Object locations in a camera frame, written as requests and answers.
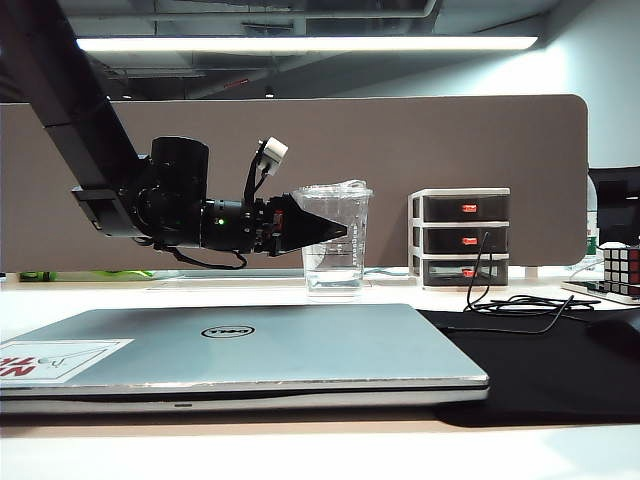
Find black mouse pad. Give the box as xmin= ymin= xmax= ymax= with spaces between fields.
xmin=417 ymin=307 xmax=640 ymax=429

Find clear plastic coffee cup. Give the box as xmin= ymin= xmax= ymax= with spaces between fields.
xmin=292 ymin=178 xmax=375 ymax=300

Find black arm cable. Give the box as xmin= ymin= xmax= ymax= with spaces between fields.
xmin=168 ymin=245 xmax=249 ymax=272

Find thin black cable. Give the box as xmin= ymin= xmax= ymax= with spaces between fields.
xmin=446 ymin=231 xmax=605 ymax=335

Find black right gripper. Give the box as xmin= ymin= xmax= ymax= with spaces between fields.
xmin=253 ymin=192 xmax=349 ymax=258

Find green and white bottle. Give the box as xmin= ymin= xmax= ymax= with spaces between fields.
xmin=585 ymin=174 xmax=602 ymax=261

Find Rubik's cube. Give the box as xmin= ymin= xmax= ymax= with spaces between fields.
xmin=601 ymin=244 xmax=640 ymax=301

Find white three-drawer desk organizer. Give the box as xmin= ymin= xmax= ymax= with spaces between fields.
xmin=408 ymin=187 xmax=512 ymax=292

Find brown desk partition panel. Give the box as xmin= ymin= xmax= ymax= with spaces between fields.
xmin=0 ymin=93 xmax=590 ymax=274

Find white cable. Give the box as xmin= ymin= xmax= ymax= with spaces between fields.
xmin=567 ymin=258 xmax=604 ymax=275

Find silver Dell laptop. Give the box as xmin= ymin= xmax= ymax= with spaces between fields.
xmin=0 ymin=302 xmax=491 ymax=417

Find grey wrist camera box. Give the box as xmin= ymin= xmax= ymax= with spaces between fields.
xmin=257 ymin=137 xmax=291 ymax=175

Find black monitor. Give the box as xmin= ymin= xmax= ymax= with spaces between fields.
xmin=588 ymin=167 xmax=640 ymax=247

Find green objects behind partition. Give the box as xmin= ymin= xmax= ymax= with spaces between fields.
xmin=18 ymin=268 xmax=154 ymax=282

